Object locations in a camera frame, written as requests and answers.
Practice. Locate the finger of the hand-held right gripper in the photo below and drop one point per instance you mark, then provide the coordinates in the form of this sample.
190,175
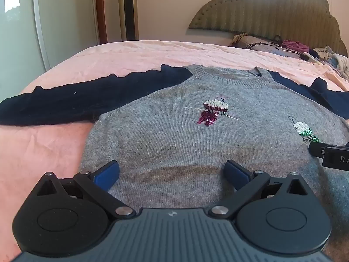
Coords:
316,150

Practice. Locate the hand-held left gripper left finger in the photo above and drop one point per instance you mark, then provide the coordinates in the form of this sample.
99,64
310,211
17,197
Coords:
107,175

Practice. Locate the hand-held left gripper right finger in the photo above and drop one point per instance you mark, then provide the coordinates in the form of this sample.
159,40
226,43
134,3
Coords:
236,173

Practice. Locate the grey navy-sleeved sequin sweater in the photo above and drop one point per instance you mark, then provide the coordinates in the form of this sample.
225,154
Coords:
163,131

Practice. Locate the pink bed sheet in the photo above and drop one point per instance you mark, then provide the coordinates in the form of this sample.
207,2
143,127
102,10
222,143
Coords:
41,147

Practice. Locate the pink crumpled cloth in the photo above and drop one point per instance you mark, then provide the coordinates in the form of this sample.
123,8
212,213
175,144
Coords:
295,45

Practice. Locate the grey knitted pillow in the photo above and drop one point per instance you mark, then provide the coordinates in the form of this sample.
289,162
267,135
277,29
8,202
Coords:
255,43

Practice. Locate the olive padded headboard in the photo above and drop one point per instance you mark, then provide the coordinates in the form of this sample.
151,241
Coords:
267,11

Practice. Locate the white sliding wardrobe door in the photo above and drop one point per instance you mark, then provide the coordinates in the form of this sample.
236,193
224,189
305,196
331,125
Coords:
62,19

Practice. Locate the gold tower fan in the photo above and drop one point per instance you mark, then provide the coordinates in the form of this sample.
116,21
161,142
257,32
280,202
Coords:
128,8

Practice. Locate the brown wooden door frame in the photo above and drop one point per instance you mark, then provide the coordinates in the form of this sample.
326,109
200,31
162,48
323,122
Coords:
101,11

